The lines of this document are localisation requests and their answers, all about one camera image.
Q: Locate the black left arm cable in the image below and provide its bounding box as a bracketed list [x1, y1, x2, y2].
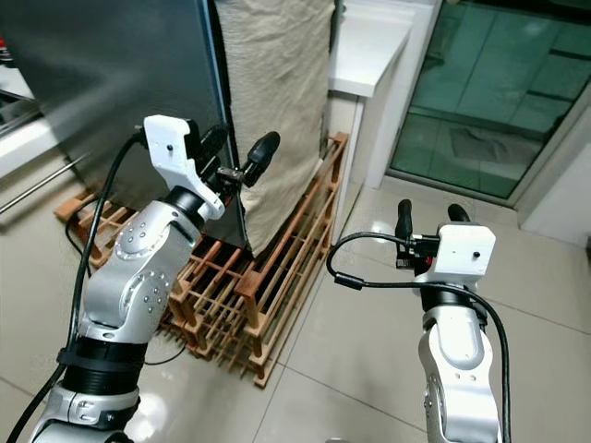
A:
[7, 132, 149, 443]

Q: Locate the coarse beige fabric sheet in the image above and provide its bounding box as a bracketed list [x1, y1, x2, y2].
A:
[214, 0, 336, 257]

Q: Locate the white side cabinet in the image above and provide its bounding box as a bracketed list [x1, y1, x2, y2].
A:
[328, 0, 444, 243]

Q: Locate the black gas stove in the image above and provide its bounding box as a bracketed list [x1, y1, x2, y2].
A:
[0, 90, 47, 135]

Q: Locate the beige kitchen cabinet white counter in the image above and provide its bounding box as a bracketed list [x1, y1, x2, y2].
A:
[0, 65, 98, 398]

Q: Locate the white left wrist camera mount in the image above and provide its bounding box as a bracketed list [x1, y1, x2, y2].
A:
[143, 114, 227, 221]

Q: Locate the metal drawer handle bar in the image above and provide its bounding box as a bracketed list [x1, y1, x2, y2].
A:
[14, 152, 91, 199]

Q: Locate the wooden wine rack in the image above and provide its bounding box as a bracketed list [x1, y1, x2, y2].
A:
[54, 132, 350, 389]

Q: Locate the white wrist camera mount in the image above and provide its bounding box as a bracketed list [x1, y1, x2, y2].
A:
[143, 114, 227, 221]
[425, 221, 497, 280]

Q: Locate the grey mini fridge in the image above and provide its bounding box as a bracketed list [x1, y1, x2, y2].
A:
[0, 0, 250, 252]

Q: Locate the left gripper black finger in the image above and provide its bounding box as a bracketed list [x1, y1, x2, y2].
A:
[197, 124, 229, 167]
[243, 131, 282, 188]

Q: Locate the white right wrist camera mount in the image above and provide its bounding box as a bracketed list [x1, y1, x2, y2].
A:
[425, 221, 497, 280]

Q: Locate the green tinted glass door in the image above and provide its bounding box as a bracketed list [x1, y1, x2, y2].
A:
[388, 0, 591, 202]

